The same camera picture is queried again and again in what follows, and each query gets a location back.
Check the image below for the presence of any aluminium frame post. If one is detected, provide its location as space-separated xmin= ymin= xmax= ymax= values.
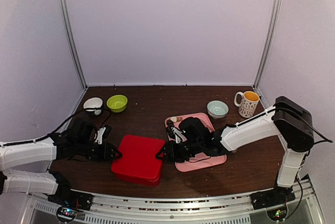
xmin=59 ymin=0 xmax=87 ymax=90
xmin=253 ymin=0 xmax=282 ymax=90

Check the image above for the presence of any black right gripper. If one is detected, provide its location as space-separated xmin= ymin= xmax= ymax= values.
xmin=155 ymin=139 xmax=203 ymax=163

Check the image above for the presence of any white floral mug yellow inside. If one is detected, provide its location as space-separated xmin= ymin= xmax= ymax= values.
xmin=234 ymin=91 xmax=260 ymax=118

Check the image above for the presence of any aluminium frame post left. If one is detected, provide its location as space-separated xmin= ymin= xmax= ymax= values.
xmin=59 ymin=0 xmax=87 ymax=90

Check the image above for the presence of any red tin lid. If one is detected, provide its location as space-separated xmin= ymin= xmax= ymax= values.
xmin=111 ymin=135 xmax=165 ymax=177

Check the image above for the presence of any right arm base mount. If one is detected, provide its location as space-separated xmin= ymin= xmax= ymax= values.
xmin=250 ymin=190 xmax=296 ymax=210

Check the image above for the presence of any dark chocolate tray left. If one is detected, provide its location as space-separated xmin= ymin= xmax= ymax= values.
xmin=166 ymin=120 xmax=174 ymax=127

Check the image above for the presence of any aluminium frame post right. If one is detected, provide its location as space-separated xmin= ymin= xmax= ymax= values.
xmin=253 ymin=0 xmax=282 ymax=90

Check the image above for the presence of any white ceramic bowl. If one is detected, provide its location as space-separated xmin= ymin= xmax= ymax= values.
xmin=83 ymin=97 xmax=103 ymax=117

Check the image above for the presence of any pink plastic tray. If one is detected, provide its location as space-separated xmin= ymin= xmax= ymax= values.
xmin=164 ymin=113 xmax=227 ymax=172

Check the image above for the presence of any green plastic bowl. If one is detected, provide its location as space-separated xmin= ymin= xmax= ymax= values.
xmin=106 ymin=95 xmax=128 ymax=113

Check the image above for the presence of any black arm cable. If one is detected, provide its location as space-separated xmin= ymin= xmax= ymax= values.
xmin=36 ymin=107 xmax=112 ymax=141
xmin=300 ymin=119 xmax=334 ymax=143

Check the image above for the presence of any light blue ceramic bowl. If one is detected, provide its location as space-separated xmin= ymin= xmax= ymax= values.
xmin=207 ymin=100 xmax=229 ymax=119

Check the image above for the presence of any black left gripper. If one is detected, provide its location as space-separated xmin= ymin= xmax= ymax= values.
xmin=77 ymin=139 xmax=122 ymax=163

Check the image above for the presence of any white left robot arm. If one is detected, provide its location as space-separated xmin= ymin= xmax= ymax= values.
xmin=1 ymin=118 xmax=122 ymax=205

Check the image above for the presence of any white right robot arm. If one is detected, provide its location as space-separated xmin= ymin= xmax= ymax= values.
xmin=155 ymin=96 xmax=314 ymax=204

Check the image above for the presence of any aluminium front rail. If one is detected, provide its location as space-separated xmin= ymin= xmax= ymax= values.
xmin=25 ymin=179 xmax=325 ymax=224

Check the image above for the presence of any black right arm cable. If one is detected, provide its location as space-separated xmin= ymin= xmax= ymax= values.
xmin=300 ymin=119 xmax=334 ymax=143

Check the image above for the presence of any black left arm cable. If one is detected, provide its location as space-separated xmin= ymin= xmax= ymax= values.
xmin=36 ymin=107 xmax=112 ymax=141

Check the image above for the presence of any red tin box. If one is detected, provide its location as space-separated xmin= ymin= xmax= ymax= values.
xmin=114 ymin=171 xmax=161 ymax=186

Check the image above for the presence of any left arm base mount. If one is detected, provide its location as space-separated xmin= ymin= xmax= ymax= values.
xmin=47 ymin=190 xmax=93 ymax=210

